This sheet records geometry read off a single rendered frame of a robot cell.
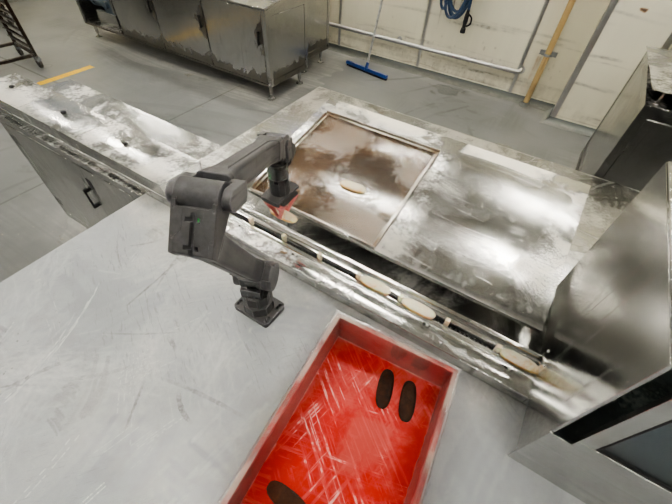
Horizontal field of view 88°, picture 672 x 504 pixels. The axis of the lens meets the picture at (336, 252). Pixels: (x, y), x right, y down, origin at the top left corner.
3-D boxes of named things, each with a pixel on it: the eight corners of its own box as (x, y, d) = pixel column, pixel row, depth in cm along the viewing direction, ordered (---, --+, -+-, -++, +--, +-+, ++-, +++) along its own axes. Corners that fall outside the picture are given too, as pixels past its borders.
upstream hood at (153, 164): (-15, 101, 165) (-29, 83, 159) (24, 88, 175) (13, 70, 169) (166, 201, 124) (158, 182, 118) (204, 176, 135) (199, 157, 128)
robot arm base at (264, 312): (233, 308, 100) (266, 329, 96) (228, 291, 94) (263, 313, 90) (253, 287, 105) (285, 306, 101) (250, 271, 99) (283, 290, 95)
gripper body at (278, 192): (260, 200, 101) (257, 180, 95) (282, 181, 107) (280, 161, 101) (278, 209, 99) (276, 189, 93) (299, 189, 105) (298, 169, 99)
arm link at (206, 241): (144, 251, 52) (209, 262, 51) (169, 167, 55) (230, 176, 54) (239, 287, 95) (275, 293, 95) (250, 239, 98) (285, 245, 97)
